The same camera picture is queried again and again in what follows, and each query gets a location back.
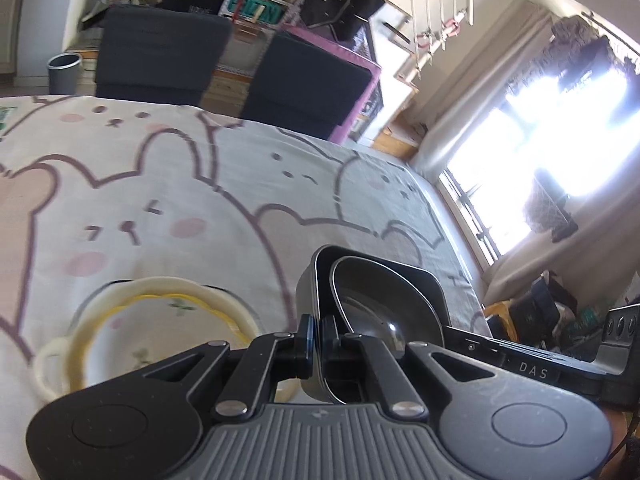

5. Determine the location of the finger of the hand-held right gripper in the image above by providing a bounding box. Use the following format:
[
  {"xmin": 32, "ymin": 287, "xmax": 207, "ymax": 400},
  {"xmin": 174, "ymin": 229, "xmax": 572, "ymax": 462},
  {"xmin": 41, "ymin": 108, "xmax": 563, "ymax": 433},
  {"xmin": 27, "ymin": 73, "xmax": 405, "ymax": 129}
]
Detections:
[{"xmin": 444, "ymin": 326, "xmax": 501, "ymax": 368}]

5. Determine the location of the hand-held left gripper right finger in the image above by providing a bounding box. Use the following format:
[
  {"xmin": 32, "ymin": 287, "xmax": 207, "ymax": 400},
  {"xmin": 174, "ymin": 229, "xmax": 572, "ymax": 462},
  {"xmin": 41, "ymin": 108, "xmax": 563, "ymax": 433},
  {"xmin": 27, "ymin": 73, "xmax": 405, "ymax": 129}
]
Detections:
[{"xmin": 320, "ymin": 314, "xmax": 501, "ymax": 421}]

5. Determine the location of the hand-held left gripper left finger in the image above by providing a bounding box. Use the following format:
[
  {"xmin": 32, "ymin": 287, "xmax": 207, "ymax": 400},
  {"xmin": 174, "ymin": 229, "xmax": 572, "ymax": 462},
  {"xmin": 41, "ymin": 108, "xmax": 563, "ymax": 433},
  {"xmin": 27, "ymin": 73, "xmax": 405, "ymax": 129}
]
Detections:
[{"xmin": 142, "ymin": 312, "xmax": 317, "ymax": 421}]

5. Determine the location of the square steel tray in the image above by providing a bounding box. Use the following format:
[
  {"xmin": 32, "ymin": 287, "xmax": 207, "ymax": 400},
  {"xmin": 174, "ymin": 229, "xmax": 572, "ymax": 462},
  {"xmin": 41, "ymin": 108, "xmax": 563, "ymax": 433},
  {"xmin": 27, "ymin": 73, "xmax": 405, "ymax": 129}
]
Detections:
[{"xmin": 295, "ymin": 245, "xmax": 448, "ymax": 403}]

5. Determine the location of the teardrop steel bowl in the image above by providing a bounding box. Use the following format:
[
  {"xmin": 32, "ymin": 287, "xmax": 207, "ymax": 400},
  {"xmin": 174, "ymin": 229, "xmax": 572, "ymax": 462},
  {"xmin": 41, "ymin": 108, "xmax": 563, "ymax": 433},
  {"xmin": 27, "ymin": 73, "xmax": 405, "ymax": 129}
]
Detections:
[{"xmin": 330, "ymin": 256, "xmax": 446, "ymax": 361}]

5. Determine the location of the yellow-rimmed floral bowl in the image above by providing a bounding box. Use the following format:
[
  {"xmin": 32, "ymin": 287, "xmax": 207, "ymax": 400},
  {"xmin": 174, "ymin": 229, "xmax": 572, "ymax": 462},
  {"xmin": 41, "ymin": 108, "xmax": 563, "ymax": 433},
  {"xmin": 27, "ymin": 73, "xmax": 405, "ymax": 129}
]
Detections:
[{"xmin": 67, "ymin": 291, "xmax": 256, "ymax": 391}]

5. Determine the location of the yellow bag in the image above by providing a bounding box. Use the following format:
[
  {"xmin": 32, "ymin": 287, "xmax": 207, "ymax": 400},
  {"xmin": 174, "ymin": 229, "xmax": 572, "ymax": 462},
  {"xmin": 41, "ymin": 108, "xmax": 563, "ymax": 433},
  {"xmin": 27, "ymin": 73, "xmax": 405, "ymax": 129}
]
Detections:
[{"xmin": 482, "ymin": 300, "xmax": 521, "ymax": 333}]

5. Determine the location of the dark blue bag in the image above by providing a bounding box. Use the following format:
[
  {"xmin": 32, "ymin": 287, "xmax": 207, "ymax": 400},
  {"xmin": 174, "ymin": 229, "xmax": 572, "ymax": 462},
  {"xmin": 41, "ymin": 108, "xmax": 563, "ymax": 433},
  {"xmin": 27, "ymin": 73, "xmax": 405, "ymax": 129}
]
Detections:
[{"xmin": 527, "ymin": 277, "xmax": 563, "ymax": 333}]

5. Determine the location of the beige curtain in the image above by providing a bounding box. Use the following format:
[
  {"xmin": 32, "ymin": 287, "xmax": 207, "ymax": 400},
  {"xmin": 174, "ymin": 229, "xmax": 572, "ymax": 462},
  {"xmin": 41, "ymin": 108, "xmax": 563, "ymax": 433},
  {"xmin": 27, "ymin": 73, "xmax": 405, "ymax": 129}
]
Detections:
[
  {"xmin": 410, "ymin": 5, "xmax": 556, "ymax": 176},
  {"xmin": 482, "ymin": 220, "xmax": 640, "ymax": 306}
]

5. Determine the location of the black window railing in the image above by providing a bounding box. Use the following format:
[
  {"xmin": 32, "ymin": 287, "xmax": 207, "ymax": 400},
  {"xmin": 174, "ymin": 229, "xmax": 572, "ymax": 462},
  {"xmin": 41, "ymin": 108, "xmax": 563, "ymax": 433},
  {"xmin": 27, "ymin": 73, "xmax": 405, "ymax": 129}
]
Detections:
[{"xmin": 439, "ymin": 167, "xmax": 501, "ymax": 268}]

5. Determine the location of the black mesh bag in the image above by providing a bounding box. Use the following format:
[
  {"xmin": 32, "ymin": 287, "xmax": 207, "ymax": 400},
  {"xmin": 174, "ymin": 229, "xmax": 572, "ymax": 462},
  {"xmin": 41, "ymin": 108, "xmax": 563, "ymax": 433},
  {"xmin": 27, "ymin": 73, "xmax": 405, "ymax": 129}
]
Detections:
[{"xmin": 530, "ymin": 170, "xmax": 578, "ymax": 243}]

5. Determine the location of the bear print tablecloth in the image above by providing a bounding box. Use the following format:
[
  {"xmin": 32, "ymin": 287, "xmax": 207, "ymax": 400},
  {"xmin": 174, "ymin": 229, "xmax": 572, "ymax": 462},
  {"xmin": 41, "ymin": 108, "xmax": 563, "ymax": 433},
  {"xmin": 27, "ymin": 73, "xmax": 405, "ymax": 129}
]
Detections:
[{"xmin": 0, "ymin": 94, "xmax": 488, "ymax": 461}]

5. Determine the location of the pink fabric cabinet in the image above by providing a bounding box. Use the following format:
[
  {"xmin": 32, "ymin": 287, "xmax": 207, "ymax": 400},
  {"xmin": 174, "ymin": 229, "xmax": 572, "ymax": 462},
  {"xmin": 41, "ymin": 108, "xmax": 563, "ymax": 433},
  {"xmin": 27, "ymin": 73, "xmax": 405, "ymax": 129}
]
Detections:
[{"xmin": 282, "ymin": 22, "xmax": 383, "ymax": 143}]

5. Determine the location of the dark grey chair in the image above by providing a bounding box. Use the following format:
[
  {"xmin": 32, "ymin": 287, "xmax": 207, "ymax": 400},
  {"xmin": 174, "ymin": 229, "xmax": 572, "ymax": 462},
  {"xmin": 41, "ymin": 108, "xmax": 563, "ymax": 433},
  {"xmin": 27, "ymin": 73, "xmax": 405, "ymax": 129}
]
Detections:
[
  {"xmin": 240, "ymin": 32, "xmax": 373, "ymax": 141},
  {"xmin": 94, "ymin": 5, "xmax": 233, "ymax": 107}
]

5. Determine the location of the teal sign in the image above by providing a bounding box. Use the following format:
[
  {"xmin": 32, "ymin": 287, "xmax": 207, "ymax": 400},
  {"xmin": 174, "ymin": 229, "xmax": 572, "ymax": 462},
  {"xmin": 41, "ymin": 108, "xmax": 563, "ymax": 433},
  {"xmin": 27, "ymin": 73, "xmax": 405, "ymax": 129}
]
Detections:
[{"xmin": 220, "ymin": 0, "xmax": 291, "ymax": 26}]

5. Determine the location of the white drying rack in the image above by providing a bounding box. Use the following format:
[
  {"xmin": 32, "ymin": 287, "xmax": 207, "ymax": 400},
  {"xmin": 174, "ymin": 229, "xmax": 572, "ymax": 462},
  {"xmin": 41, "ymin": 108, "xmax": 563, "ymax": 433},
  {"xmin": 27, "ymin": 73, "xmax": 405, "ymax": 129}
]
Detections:
[{"xmin": 385, "ymin": 0, "xmax": 481, "ymax": 91}]

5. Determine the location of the grey trash bin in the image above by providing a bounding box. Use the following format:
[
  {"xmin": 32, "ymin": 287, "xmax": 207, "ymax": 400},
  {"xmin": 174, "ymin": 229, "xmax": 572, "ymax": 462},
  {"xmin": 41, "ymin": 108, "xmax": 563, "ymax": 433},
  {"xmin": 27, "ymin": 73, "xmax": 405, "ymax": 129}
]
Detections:
[{"xmin": 47, "ymin": 53, "xmax": 83, "ymax": 96}]

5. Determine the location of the beige kitchen cabinet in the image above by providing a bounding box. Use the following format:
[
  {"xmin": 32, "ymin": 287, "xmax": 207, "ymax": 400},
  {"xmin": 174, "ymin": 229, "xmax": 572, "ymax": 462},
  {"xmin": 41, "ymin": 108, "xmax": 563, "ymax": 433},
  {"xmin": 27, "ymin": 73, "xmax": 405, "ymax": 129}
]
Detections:
[{"xmin": 0, "ymin": 0, "xmax": 26, "ymax": 83}]

